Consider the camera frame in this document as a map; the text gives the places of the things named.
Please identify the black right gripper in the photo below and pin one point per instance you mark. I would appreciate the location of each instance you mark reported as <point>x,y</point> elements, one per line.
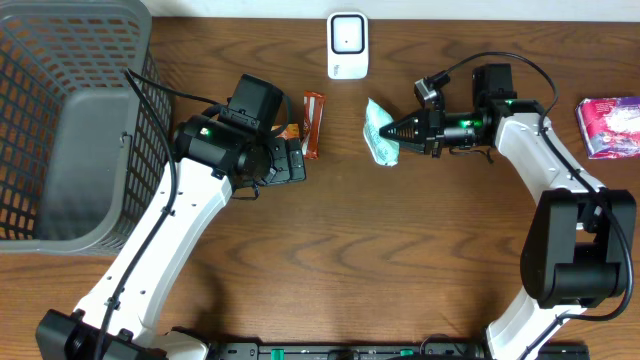
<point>433,130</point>

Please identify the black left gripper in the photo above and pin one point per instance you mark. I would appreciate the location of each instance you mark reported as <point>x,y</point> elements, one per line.
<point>292,161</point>

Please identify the green wet wipes packet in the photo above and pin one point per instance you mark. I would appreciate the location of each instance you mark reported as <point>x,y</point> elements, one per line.
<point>384,152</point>

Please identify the orange Kleenex tissue pack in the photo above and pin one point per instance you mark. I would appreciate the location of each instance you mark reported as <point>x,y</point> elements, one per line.
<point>290,132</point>

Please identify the red snack bar wrapper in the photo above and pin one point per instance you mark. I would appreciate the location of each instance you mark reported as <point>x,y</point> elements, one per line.
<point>314,104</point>

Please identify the purple red tissue pack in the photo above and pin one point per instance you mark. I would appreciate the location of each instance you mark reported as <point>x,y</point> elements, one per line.
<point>609,127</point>

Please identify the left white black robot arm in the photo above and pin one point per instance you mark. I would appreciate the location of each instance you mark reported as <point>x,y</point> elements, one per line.
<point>213,157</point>

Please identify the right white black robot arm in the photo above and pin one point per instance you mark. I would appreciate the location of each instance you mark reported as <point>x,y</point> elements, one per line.
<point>576,260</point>

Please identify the grey plastic mesh basket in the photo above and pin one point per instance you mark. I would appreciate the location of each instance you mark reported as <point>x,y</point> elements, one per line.
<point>82,122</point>

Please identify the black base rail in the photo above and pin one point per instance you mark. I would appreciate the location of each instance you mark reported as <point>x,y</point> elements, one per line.
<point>252,351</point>

